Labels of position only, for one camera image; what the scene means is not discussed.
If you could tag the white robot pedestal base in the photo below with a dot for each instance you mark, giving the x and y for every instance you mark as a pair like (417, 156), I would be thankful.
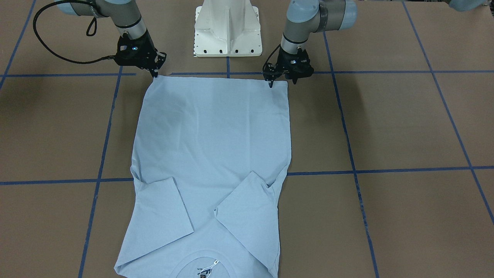
(227, 28)

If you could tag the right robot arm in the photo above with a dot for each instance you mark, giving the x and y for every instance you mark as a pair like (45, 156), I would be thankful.
(125, 14)

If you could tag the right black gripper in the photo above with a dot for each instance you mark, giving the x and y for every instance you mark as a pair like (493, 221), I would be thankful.
(147, 47)

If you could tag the light blue t-shirt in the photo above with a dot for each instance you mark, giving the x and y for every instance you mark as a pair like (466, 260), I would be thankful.
(209, 161)

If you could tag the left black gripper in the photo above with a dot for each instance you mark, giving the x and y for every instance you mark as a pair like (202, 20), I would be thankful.
(283, 58)

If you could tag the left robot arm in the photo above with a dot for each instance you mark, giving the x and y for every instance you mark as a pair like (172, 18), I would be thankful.
(305, 17)

